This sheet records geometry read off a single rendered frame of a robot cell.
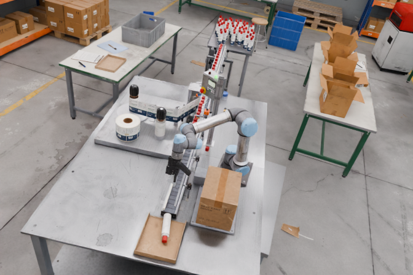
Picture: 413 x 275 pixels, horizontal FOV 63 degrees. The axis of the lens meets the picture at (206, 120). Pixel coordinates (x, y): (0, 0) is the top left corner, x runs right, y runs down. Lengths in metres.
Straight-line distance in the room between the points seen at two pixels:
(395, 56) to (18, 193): 6.77
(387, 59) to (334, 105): 3.84
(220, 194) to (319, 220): 1.86
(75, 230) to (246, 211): 1.16
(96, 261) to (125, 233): 0.68
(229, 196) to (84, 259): 1.33
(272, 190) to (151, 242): 1.04
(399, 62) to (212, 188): 6.09
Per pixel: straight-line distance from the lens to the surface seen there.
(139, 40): 4.60
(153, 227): 2.37
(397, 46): 7.62
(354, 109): 4.31
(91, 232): 2.38
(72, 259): 3.02
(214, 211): 2.27
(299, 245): 3.60
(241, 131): 2.26
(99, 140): 2.92
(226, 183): 2.30
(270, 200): 2.69
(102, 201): 2.53
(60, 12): 6.50
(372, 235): 4.06
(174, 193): 2.50
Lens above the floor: 2.77
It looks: 36 degrees down
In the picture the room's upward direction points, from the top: 10 degrees clockwise
